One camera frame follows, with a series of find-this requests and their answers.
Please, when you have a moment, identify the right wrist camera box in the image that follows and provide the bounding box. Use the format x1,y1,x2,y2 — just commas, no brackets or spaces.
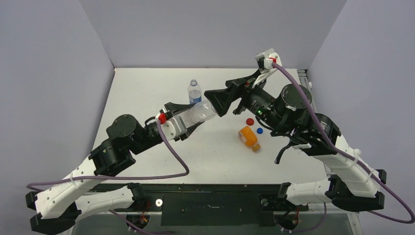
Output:
253,48,281,88

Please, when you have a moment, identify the clear crushed plastic bottle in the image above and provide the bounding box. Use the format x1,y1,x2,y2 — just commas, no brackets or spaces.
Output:
179,100,217,128

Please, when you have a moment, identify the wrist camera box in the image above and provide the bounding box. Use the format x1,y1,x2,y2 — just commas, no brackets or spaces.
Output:
156,113,180,141
253,48,281,88

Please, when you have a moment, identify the orange juice bottle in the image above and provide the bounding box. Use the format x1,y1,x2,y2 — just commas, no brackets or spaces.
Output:
238,126,261,152

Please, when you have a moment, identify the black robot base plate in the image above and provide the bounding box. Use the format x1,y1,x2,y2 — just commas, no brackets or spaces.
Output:
94,183,309,228

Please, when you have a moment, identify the Pepsi bottle blue label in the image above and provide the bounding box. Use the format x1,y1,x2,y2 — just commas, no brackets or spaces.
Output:
187,79,202,104

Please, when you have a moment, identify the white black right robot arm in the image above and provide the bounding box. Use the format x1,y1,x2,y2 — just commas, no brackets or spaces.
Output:
204,77,386,212

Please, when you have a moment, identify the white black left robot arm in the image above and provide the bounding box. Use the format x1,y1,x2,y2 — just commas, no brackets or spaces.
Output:
25,102,201,235

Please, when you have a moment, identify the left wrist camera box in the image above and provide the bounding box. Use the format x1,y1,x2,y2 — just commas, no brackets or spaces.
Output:
156,113,180,141

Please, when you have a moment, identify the red bottle cap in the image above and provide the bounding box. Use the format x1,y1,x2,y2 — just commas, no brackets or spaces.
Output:
246,118,254,126

